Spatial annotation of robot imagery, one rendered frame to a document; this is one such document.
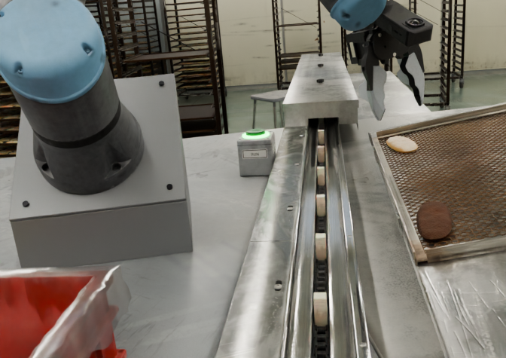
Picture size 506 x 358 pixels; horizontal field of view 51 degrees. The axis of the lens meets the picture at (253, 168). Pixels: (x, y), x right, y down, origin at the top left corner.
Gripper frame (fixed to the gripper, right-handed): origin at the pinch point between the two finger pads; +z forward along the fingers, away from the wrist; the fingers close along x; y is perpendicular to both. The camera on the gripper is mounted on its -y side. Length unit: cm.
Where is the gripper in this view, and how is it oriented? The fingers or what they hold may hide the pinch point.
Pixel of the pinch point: (401, 107)
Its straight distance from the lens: 92.7
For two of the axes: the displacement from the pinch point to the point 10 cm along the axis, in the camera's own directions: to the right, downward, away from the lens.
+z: 2.6, 9.3, 2.6
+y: -3.5, -1.6, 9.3
